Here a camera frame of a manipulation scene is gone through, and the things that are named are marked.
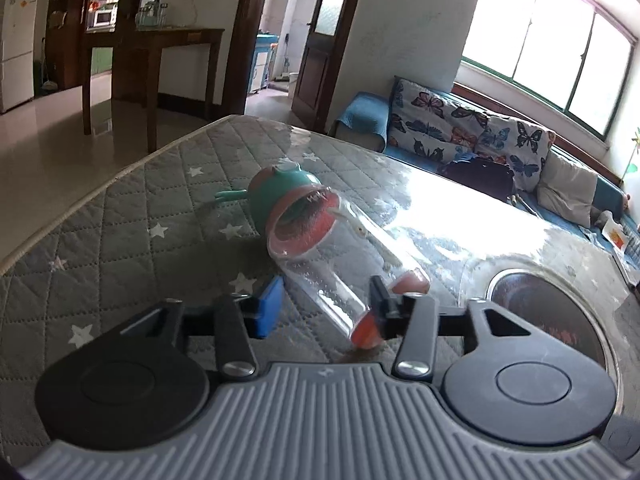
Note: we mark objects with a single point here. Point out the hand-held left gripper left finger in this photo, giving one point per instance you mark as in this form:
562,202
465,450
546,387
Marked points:
265,310

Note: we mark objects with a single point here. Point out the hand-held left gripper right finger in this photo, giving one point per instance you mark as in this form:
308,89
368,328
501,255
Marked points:
385,310

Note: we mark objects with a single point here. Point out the clear bottle with pink base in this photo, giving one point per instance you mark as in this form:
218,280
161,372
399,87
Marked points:
320,285

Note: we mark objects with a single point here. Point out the black bag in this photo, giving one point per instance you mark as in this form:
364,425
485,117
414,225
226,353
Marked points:
480,177

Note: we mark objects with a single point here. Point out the grey quilted star table cover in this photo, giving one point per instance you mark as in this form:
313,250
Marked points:
150,185

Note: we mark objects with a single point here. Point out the large butterfly print pillow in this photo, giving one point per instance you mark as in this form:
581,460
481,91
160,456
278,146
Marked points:
430,120

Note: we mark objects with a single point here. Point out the sofa with blue cover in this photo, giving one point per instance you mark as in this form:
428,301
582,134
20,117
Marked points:
362,115

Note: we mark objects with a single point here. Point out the small butterfly print pillow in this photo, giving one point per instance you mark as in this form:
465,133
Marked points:
525,150

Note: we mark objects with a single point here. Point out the grey pillow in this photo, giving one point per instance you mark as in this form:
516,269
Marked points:
567,187

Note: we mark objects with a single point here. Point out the white bucket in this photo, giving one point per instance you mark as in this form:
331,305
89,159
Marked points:
294,84

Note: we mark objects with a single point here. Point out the dark wooden door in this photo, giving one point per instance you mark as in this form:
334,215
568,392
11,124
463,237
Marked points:
312,70

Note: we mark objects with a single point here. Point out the blue storage cabinet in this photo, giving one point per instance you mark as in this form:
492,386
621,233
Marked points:
261,65

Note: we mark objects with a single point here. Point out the dark wooden table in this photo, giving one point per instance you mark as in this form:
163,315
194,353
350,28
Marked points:
165,37

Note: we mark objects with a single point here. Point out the broom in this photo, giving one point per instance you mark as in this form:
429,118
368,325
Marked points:
48,82

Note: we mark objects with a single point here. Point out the row of glass jars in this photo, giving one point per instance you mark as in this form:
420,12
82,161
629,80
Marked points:
150,15

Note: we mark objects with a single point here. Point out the green framed window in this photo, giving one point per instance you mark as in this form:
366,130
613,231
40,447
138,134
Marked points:
550,35

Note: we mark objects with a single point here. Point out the dark wooden shelf cabinet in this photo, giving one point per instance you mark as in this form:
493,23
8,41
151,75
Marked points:
70,45

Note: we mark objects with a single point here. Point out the white microwave oven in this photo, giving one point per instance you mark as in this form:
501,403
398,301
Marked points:
103,18

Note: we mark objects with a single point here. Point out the white refrigerator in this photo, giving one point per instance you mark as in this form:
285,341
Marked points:
17,45

